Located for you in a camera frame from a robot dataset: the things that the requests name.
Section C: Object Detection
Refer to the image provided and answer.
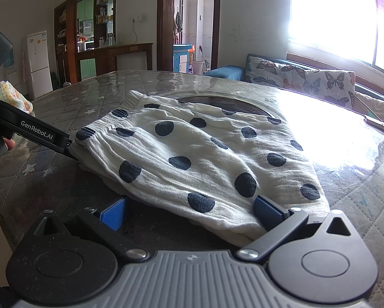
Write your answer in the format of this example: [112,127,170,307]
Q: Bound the blue and white cabinet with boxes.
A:
[173,44,195,74]

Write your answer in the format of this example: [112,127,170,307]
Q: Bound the dark wooden shelf unit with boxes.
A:
[54,0,118,85]

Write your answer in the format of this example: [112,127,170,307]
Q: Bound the butterfly print cushion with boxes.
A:
[244,56,357,110]

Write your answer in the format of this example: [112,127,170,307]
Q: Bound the dark wooden console table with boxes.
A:
[73,42,154,83]

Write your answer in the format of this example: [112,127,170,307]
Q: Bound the white fridge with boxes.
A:
[26,31,54,101]

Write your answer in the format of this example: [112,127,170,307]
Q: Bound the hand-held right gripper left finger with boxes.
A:
[32,197,151,261]

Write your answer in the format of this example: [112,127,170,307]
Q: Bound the colourful patterned cloth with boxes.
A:
[0,80,35,117]

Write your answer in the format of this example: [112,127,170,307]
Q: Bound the teal sofa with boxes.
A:
[203,53,384,126]

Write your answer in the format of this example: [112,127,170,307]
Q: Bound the white pillow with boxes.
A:
[354,91,384,126]

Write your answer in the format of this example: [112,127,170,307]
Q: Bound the floor mop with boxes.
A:
[197,45,212,72]

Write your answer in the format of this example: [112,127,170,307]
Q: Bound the pink hanging towel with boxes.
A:
[21,51,29,84]

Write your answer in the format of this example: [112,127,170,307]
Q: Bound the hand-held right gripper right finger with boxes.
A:
[236,195,357,261]

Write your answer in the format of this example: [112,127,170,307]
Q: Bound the dark wooden door frame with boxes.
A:
[157,0,222,72]

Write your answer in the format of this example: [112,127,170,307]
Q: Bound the white polka dot shorts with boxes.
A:
[68,90,331,248]

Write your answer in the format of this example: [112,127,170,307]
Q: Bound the green base cabinet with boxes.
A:
[79,58,98,81]

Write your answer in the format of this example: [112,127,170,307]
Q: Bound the green wall cabinet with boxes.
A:
[76,0,95,20]

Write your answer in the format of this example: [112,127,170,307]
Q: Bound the white floor brush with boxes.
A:
[62,59,72,87]

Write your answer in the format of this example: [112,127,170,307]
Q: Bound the grey hanging cloth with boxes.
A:
[174,9,184,35]

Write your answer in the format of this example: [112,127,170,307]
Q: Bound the large window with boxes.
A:
[286,0,384,78]

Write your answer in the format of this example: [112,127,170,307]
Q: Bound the grey star quilted table cover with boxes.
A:
[0,69,384,308]

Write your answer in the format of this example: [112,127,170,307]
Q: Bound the person's left hand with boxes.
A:
[0,136,17,181]

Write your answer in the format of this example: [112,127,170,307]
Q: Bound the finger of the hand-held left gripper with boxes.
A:
[53,139,80,162]

